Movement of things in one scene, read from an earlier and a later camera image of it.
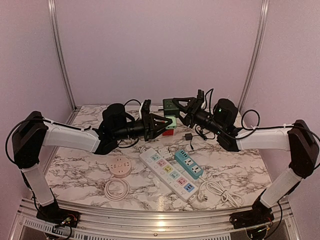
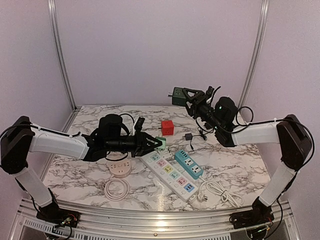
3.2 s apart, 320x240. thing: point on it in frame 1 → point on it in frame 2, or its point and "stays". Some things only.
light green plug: [173, 125] → [163, 146]
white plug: [165, 152] stays
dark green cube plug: [170, 108] → [178, 96]
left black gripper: [149, 121] → [141, 141]
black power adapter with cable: [189, 137] stays
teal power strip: [183, 157] stays
